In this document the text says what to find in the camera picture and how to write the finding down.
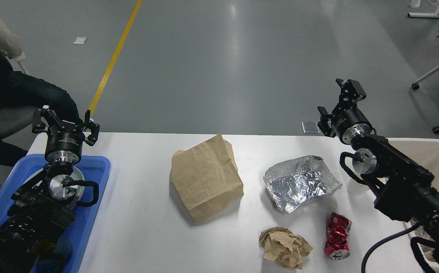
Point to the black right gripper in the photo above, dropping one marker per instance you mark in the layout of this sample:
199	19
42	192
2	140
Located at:
346	120

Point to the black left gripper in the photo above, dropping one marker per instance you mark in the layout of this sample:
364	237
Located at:
65	139

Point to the light green plate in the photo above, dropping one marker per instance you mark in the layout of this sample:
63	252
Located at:
77	178

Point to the white paper cup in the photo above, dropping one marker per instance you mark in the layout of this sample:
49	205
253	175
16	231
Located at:
355	188

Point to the dark teal mug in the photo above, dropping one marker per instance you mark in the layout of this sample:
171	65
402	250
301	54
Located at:
55	261

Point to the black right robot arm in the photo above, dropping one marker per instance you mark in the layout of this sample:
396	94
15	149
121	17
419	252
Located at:
403	189

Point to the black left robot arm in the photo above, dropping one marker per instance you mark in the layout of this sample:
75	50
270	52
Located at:
43	205

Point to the floor outlet plate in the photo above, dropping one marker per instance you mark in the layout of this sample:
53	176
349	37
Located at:
310	128

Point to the seated person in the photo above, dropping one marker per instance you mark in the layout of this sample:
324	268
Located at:
18	89

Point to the crumpled aluminium foil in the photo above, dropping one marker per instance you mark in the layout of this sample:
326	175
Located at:
299	182

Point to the beige plastic bin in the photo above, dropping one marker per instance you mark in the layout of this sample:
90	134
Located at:
425	152

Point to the crushed red can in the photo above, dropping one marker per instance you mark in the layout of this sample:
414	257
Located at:
338	229

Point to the brown paper bag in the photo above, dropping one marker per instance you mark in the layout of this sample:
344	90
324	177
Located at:
206	178

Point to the crumpled brown paper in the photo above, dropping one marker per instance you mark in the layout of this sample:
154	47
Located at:
283	247

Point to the white desk frame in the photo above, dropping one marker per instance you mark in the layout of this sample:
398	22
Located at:
424	9

